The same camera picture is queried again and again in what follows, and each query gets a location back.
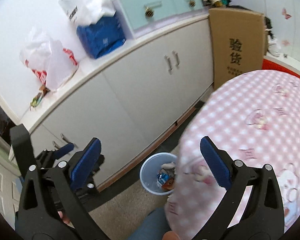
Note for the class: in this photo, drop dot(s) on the white bag on box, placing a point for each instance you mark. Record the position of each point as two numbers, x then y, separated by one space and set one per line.
273 46

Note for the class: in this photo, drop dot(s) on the red storage box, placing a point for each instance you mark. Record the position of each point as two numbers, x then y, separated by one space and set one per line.
281 67

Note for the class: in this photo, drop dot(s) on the white red plastic bag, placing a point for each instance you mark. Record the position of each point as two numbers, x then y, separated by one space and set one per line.
51 63

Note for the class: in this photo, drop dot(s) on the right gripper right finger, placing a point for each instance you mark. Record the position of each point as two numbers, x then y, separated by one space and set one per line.
252 206

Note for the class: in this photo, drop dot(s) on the pink checkered tablecloth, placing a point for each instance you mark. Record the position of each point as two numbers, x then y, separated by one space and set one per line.
255 117

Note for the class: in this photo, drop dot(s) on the mint green drawer unit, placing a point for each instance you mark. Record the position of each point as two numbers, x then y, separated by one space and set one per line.
141 17

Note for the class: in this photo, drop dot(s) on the person right hand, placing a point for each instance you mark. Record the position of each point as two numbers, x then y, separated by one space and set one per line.
170 235

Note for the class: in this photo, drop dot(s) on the brown cardboard box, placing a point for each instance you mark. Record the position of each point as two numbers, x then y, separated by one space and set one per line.
238 42

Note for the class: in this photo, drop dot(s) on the small toy on cabinet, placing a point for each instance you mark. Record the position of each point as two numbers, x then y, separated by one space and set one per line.
38 98

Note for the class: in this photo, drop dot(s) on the light blue trash bin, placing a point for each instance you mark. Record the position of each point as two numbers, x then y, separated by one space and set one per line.
150 170

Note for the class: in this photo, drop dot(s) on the blue bag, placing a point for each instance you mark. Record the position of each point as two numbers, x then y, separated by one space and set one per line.
101 38

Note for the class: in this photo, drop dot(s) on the blue jeans leg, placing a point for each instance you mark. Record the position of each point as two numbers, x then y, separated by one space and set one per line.
153 227

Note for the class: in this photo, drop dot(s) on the person left hand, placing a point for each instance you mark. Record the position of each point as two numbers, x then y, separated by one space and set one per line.
64 217

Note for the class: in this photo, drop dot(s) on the white long cabinet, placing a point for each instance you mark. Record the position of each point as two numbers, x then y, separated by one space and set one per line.
130 99

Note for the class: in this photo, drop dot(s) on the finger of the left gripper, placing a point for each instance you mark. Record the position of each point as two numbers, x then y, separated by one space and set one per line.
63 150

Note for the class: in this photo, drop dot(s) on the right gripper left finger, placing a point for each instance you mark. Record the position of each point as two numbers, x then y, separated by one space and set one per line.
49 225

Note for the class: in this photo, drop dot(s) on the trash in bin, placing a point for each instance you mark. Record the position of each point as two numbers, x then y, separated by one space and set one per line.
166 176

